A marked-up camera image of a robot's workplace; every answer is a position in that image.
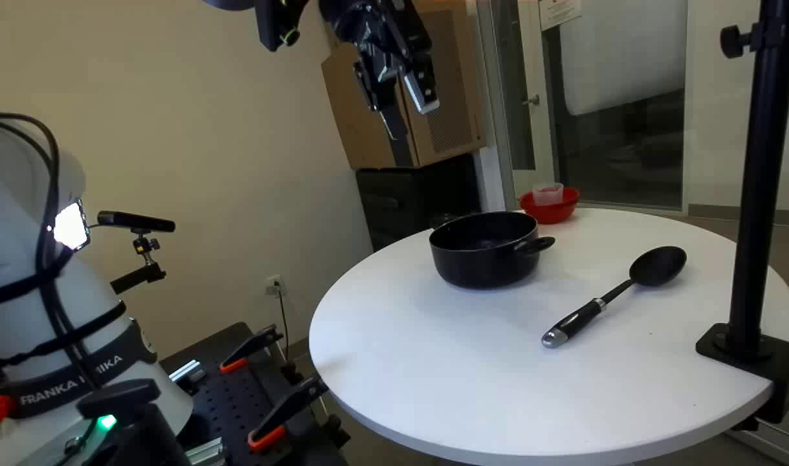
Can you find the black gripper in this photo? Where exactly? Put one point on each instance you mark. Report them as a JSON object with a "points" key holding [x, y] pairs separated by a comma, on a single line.
{"points": [[380, 36]]}

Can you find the black spoon with silver end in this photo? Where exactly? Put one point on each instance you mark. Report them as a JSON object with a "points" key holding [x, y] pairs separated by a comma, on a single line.
{"points": [[660, 266]]}

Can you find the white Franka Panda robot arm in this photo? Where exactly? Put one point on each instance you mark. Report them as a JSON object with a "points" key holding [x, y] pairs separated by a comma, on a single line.
{"points": [[21, 260]]}

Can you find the black cooking pot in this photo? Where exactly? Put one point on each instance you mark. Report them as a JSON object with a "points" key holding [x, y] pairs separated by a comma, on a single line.
{"points": [[484, 260]]}

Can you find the brown cardboard box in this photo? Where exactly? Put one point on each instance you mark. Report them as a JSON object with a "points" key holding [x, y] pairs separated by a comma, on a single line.
{"points": [[448, 131]]}

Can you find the white paper notice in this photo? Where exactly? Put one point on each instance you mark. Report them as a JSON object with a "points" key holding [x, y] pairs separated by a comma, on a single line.
{"points": [[559, 11]]}

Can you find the clear plastic cup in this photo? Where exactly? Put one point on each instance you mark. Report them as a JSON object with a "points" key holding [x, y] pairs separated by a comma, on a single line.
{"points": [[546, 192]]}

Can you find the red bowl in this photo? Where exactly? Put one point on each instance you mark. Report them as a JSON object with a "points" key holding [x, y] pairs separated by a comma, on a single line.
{"points": [[548, 213]]}

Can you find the black clamp with orange tip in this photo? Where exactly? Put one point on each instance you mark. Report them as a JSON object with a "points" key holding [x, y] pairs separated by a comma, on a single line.
{"points": [[252, 345], [285, 411]]}

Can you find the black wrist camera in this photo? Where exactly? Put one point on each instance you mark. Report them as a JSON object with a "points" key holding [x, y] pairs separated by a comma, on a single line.
{"points": [[279, 21]]}

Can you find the glass door with white frame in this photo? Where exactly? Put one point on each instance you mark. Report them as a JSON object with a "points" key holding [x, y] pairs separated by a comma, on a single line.
{"points": [[530, 147]]}

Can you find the white wall socket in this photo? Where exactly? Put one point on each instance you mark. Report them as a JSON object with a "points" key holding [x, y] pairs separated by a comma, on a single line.
{"points": [[276, 284]]}

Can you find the black camera on mount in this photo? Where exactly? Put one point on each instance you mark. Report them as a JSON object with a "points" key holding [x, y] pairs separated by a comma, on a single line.
{"points": [[135, 221]]}

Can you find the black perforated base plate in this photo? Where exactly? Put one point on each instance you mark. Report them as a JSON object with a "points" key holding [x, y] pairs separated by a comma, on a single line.
{"points": [[228, 405]]}

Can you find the black camera stand with clamp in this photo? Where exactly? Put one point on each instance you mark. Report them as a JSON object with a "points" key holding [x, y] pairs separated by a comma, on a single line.
{"points": [[759, 172]]}

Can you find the aluminium profile rail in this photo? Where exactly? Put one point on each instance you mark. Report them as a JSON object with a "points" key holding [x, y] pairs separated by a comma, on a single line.
{"points": [[771, 441]]}

